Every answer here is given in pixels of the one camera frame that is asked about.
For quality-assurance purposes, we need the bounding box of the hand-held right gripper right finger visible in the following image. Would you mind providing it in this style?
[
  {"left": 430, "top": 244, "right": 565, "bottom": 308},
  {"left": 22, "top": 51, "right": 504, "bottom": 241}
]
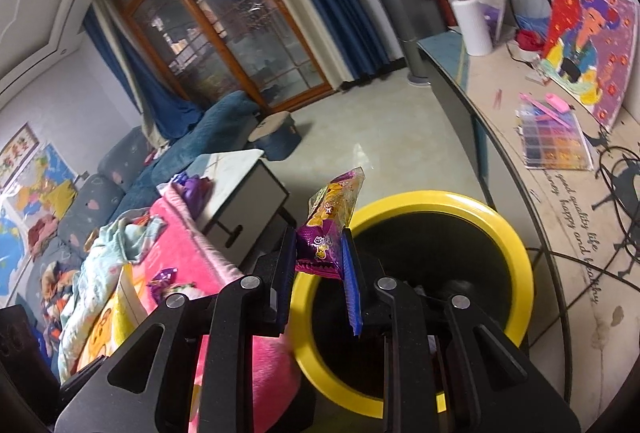
[{"left": 341, "top": 230, "right": 581, "bottom": 433}]

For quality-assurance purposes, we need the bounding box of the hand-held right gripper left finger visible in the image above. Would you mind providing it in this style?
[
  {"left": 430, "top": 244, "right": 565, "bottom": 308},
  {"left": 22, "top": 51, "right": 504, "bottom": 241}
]
[{"left": 54, "top": 227, "right": 298, "bottom": 433}]

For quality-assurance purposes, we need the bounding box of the purple yellow snack packet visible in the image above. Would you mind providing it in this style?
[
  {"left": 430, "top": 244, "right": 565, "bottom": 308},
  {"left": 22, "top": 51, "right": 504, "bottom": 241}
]
[{"left": 295, "top": 167, "right": 367, "bottom": 281}]

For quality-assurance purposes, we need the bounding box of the yellow rimmed trash bin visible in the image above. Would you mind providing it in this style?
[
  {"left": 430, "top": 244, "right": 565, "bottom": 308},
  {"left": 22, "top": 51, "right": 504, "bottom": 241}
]
[{"left": 290, "top": 190, "right": 535, "bottom": 418}]

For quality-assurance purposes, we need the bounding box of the colourful patterned cloth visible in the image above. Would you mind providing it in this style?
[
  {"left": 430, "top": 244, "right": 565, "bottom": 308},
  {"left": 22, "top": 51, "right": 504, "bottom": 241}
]
[{"left": 37, "top": 258, "right": 83, "bottom": 354}]

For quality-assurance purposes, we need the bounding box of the pink fleece blanket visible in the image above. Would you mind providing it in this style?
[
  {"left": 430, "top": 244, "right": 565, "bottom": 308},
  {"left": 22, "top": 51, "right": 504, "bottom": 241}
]
[{"left": 60, "top": 198, "right": 316, "bottom": 433}]

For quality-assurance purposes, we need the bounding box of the light blue printed quilt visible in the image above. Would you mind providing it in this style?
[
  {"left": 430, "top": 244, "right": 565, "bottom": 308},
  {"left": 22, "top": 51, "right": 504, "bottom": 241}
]
[{"left": 57, "top": 208, "right": 168, "bottom": 379}]

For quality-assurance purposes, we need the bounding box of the pile of pink clothes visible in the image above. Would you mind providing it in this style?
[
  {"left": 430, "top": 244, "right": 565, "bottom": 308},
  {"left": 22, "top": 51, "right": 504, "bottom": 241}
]
[{"left": 27, "top": 213, "right": 58, "bottom": 259}]

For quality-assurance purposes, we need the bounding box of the purple bag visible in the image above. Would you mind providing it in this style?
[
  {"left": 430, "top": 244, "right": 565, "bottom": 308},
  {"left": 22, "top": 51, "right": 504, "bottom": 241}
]
[{"left": 172, "top": 170, "right": 213, "bottom": 214}]

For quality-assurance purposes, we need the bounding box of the white top coffee table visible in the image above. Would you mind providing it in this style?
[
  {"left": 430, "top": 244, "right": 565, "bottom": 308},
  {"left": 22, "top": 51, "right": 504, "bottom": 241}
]
[{"left": 192, "top": 148, "right": 291, "bottom": 249}]

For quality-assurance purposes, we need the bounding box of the small dark stool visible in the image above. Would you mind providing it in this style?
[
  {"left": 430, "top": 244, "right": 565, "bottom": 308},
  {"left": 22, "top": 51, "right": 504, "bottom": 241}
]
[{"left": 247, "top": 110, "right": 302, "bottom": 161}]

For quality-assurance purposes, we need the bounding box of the yellow pillow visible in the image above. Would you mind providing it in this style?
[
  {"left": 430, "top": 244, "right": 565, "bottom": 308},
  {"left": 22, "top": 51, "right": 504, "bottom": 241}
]
[{"left": 47, "top": 180, "right": 78, "bottom": 219}]

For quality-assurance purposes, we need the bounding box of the blue patterned sofa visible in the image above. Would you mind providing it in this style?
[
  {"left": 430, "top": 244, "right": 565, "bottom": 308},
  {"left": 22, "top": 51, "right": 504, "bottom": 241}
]
[{"left": 15, "top": 90, "right": 261, "bottom": 364}]

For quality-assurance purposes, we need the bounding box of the framed calligraphy picture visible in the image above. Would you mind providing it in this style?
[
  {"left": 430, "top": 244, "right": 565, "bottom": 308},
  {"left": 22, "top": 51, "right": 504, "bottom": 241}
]
[{"left": 0, "top": 123, "right": 41, "bottom": 189}]

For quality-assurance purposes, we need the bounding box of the clear bead organiser box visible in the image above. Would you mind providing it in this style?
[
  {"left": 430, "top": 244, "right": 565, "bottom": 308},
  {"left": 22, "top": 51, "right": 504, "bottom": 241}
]
[{"left": 517, "top": 106, "right": 596, "bottom": 171}]

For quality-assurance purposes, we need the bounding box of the long television cabinet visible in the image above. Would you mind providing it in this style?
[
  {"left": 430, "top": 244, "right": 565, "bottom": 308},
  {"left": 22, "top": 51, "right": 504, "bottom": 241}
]
[{"left": 417, "top": 26, "right": 640, "bottom": 414}]

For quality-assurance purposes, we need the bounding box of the wooden glass sliding door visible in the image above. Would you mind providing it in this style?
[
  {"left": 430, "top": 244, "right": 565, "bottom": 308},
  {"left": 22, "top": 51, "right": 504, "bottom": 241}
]
[{"left": 107, "top": 0, "right": 333, "bottom": 111}]

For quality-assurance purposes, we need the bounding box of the white ribbed vase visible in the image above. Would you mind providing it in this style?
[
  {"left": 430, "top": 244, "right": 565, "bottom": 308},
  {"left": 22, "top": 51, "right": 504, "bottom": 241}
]
[{"left": 451, "top": 0, "right": 493, "bottom": 57}]

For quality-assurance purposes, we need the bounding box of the white purple picture card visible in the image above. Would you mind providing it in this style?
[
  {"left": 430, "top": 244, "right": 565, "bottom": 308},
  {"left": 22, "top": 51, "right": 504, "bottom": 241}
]
[{"left": 480, "top": 0, "right": 506, "bottom": 46}]

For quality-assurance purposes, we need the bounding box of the colourful portrait painting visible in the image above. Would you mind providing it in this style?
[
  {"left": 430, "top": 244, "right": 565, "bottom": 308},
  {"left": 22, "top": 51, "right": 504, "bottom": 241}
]
[{"left": 532, "top": 0, "right": 640, "bottom": 133}]

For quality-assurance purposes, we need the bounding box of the blue world wall map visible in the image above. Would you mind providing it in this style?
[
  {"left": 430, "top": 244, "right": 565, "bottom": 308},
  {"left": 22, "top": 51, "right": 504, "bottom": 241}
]
[{"left": 0, "top": 203, "right": 31, "bottom": 299}]

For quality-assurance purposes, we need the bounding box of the colourful country wall map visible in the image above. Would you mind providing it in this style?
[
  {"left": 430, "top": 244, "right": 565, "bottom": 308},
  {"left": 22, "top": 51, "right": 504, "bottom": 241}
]
[{"left": 15, "top": 143, "right": 78, "bottom": 219}]

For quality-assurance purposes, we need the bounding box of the basket with black handle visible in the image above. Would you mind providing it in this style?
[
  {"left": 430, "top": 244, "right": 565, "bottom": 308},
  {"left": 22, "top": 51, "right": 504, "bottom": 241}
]
[{"left": 509, "top": 0, "right": 556, "bottom": 64}]

